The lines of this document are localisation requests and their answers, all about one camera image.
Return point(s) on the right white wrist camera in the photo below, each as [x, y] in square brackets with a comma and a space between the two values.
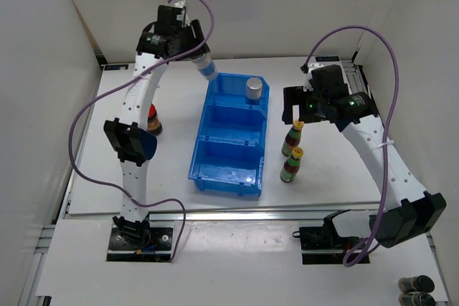
[307, 71]

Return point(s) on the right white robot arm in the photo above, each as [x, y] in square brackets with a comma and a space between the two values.
[409, 209]

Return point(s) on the yellow-cap sauce bottle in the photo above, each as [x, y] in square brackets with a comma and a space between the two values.
[292, 138]
[292, 165]

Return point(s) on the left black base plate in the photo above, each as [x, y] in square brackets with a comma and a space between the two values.
[157, 247]

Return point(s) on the aluminium frame rail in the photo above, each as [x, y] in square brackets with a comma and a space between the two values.
[332, 177]

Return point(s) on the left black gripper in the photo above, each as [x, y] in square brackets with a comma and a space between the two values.
[198, 31]

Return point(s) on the lower dark corner bottle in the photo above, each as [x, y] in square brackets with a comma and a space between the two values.
[417, 299]

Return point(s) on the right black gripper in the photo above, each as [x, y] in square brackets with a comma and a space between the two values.
[294, 96]

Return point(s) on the front red-lid sauce jar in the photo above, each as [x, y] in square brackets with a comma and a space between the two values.
[154, 125]

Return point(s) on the rear yellow-cap sauce bottle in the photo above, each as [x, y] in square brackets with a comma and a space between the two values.
[292, 138]

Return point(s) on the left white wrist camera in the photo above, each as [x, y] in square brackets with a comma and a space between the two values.
[182, 16]

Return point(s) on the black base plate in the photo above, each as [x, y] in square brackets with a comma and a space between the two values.
[157, 247]
[321, 245]

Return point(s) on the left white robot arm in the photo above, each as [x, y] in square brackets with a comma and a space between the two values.
[129, 137]

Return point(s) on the dark corner bottle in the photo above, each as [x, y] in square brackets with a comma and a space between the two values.
[417, 299]
[420, 283]

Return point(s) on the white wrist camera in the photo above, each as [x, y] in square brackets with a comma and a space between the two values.
[182, 16]
[307, 71]

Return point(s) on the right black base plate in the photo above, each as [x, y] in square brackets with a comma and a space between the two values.
[321, 245]

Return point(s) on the blue-label shaker can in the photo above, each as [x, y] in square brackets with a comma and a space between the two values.
[253, 90]
[206, 66]

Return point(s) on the upper dark corner bottle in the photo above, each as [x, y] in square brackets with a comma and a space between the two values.
[420, 283]

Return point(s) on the front yellow-cap sauce bottle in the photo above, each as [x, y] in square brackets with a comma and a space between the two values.
[292, 165]

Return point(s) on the blue three-compartment plastic bin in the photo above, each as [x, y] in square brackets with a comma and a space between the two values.
[229, 150]

